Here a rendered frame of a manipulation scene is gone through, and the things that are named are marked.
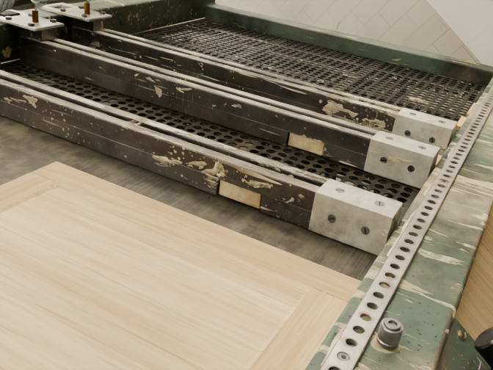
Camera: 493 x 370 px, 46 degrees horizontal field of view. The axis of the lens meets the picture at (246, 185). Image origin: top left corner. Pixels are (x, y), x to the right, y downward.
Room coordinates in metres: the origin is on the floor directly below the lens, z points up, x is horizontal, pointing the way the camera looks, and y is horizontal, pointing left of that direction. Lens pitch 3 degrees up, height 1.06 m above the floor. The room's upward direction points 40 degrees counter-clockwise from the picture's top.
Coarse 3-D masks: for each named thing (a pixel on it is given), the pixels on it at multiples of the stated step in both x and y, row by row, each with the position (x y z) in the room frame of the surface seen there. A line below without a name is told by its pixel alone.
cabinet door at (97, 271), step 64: (0, 192) 0.88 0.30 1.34; (64, 192) 0.91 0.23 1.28; (128, 192) 0.93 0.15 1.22; (0, 256) 0.75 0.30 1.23; (64, 256) 0.77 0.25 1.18; (128, 256) 0.79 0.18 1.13; (192, 256) 0.81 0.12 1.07; (256, 256) 0.82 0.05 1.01; (0, 320) 0.65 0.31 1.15; (64, 320) 0.66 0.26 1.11; (128, 320) 0.68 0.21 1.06; (192, 320) 0.69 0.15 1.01; (256, 320) 0.71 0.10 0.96; (320, 320) 0.72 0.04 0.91
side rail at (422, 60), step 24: (216, 24) 2.25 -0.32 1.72; (240, 24) 2.21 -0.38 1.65; (264, 24) 2.16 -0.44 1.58; (288, 24) 2.12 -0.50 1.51; (336, 48) 2.07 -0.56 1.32; (360, 48) 2.04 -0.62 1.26; (384, 48) 2.00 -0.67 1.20; (408, 48) 2.01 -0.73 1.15; (432, 72) 1.96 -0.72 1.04; (456, 72) 1.92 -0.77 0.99; (480, 72) 1.89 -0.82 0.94
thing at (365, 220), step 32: (0, 96) 1.16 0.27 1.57; (32, 96) 1.11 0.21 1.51; (64, 96) 1.13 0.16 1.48; (64, 128) 1.11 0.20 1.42; (96, 128) 1.07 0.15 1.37; (128, 128) 1.03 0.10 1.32; (160, 128) 1.05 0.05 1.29; (128, 160) 1.06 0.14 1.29; (160, 160) 1.03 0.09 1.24; (192, 160) 0.99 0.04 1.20; (224, 160) 0.96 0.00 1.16; (256, 160) 0.98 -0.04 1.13; (256, 192) 0.96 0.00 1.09; (288, 192) 0.93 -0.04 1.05; (320, 192) 0.90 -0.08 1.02; (352, 192) 0.92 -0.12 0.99; (320, 224) 0.92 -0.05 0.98; (352, 224) 0.90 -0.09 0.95; (384, 224) 0.87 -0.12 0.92
